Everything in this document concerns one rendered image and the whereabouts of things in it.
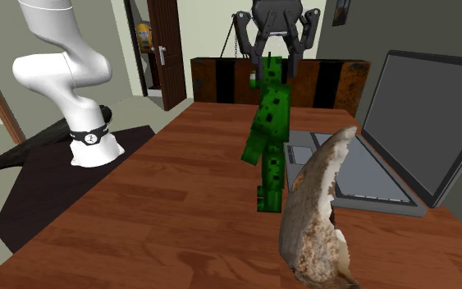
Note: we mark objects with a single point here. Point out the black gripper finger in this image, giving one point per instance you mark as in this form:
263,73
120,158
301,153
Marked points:
310,32
243,34

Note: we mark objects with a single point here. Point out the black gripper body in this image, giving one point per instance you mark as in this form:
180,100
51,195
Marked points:
277,12

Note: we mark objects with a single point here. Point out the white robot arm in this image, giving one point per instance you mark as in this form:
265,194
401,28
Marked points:
76,88

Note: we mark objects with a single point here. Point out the brown black striped sideboard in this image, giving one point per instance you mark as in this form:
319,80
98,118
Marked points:
330,84

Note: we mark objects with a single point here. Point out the dark brown door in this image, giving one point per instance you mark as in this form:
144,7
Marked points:
170,52

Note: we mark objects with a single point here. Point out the green blocky toy figure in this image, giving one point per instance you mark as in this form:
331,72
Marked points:
272,120

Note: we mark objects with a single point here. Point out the yellow object behind door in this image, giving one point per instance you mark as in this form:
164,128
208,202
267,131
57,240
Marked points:
144,38

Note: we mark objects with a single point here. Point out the grey open laptop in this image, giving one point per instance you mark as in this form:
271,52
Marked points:
426,120

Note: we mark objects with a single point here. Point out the brown white curved shell piece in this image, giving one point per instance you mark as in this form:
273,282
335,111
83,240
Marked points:
308,224

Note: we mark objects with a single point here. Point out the brown wooden table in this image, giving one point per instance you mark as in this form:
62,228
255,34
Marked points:
154,208

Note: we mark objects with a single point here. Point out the dark robot stand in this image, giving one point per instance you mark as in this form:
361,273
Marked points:
50,192

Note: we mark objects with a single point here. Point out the dark wall picture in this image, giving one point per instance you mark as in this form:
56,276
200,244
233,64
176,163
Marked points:
340,12

